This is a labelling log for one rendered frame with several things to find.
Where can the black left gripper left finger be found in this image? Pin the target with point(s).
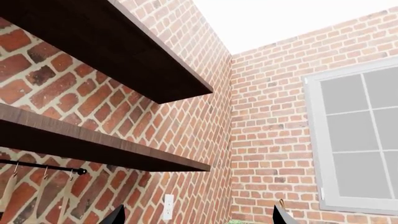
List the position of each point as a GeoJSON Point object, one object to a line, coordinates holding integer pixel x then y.
{"type": "Point", "coordinates": [116, 217]}

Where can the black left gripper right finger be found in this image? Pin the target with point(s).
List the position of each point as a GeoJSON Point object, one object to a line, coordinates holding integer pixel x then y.
{"type": "Point", "coordinates": [281, 217]}

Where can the brass faucet tip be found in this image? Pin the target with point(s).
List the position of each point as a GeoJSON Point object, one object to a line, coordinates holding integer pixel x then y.
{"type": "Point", "coordinates": [281, 202]}

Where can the green plant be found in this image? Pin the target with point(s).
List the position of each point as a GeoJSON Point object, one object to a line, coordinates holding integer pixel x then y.
{"type": "Point", "coordinates": [237, 221]}

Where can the grey framed window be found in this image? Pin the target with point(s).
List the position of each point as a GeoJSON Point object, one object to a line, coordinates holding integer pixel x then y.
{"type": "Point", "coordinates": [354, 137]}

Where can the white wall outlet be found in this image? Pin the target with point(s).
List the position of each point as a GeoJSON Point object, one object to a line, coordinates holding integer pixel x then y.
{"type": "Point", "coordinates": [168, 206]}

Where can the brass rail hook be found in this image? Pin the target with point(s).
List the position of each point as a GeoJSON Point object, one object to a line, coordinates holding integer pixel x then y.
{"type": "Point", "coordinates": [46, 172]}
{"type": "Point", "coordinates": [15, 168]}
{"type": "Point", "coordinates": [71, 175]}

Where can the dark wooden wall shelf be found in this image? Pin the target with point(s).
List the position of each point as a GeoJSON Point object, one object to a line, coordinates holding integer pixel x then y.
{"type": "Point", "coordinates": [93, 144]}
{"type": "Point", "coordinates": [102, 42]}

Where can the black hanging rail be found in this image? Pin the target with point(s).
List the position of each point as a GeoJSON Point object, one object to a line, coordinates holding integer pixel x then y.
{"type": "Point", "coordinates": [46, 165]}

